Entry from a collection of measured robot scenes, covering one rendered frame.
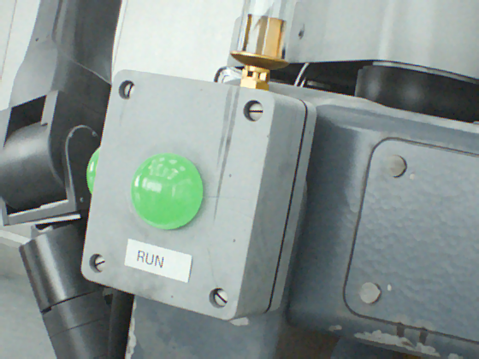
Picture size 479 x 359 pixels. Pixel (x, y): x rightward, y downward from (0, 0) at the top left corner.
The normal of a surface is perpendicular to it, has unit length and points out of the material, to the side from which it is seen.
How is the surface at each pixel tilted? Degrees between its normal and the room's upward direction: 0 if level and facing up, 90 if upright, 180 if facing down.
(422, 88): 90
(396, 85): 90
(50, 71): 74
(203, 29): 90
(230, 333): 90
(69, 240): 66
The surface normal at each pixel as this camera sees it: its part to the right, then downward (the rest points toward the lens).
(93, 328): 0.20, -0.25
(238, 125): -0.44, -0.04
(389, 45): -0.77, -0.11
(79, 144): 0.79, -0.17
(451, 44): 0.00, 0.05
